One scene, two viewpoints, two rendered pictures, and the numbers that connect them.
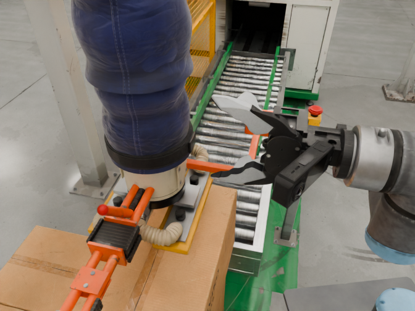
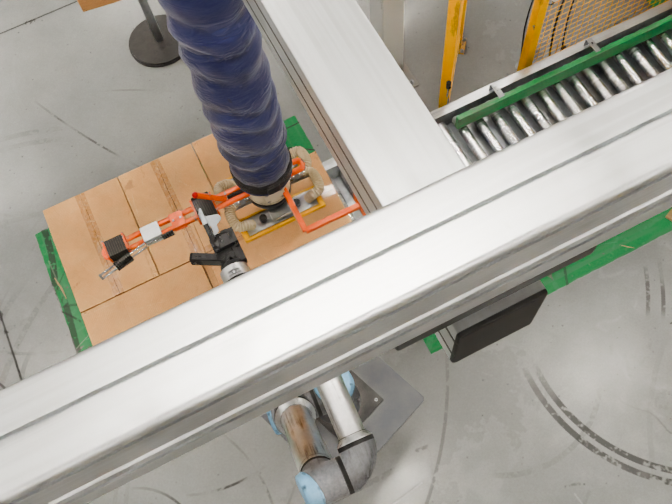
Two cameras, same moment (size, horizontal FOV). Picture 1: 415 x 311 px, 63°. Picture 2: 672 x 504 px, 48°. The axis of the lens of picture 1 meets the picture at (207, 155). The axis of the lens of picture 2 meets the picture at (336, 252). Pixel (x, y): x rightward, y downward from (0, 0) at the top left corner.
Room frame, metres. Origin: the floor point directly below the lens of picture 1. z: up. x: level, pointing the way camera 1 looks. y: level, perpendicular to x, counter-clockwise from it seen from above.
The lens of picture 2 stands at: (0.18, -1.16, 3.74)
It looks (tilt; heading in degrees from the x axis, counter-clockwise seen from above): 67 degrees down; 59
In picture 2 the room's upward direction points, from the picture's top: 10 degrees counter-clockwise
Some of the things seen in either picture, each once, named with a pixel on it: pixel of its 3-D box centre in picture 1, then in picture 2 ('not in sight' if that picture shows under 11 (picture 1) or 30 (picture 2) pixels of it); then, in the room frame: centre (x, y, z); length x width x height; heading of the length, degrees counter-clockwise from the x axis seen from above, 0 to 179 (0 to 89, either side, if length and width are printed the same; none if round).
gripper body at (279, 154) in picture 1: (304, 145); (227, 250); (0.40, -0.14, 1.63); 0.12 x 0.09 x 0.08; 76
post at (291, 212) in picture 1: (297, 186); not in sight; (1.43, -0.54, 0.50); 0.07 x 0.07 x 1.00; 76
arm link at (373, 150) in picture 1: (364, 155); (235, 273); (0.37, -0.22, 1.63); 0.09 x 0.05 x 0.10; 166
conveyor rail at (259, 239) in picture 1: (276, 126); not in sight; (2.05, -0.51, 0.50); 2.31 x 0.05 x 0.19; 166
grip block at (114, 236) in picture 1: (115, 239); (205, 208); (0.47, 0.21, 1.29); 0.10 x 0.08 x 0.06; 76
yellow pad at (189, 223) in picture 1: (188, 199); (280, 212); (0.69, 0.06, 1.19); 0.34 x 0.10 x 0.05; 166
